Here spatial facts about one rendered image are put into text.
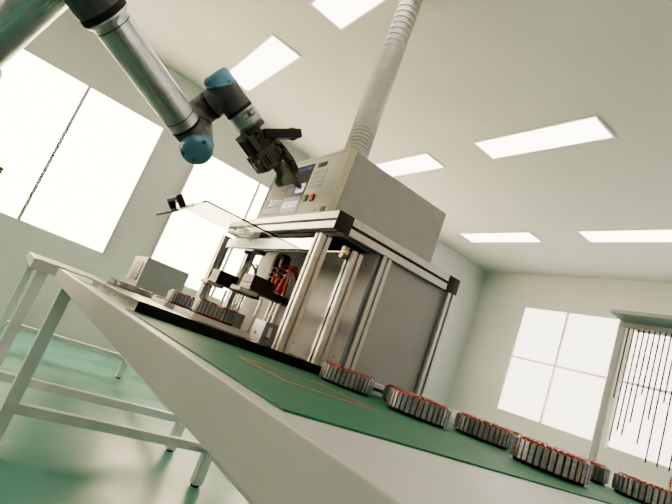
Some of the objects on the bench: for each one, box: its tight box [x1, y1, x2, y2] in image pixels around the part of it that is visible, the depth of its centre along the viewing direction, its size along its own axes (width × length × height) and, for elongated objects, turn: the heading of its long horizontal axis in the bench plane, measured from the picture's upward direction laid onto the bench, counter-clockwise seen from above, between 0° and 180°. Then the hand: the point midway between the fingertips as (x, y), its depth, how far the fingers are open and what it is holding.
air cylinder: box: [250, 318, 279, 347], centre depth 123 cm, size 5×8×6 cm
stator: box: [191, 298, 239, 326], centre depth 116 cm, size 11×11×4 cm
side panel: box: [342, 256, 455, 397], centre depth 122 cm, size 28×3×32 cm, turn 2°
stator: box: [319, 361, 375, 396], centre depth 96 cm, size 11×11×4 cm
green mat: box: [125, 308, 645, 504], centre depth 83 cm, size 94×61×1 cm, turn 2°
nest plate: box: [173, 305, 251, 339], centre depth 115 cm, size 15×15×1 cm
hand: (299, 183), depth 132 cm, fingers closed
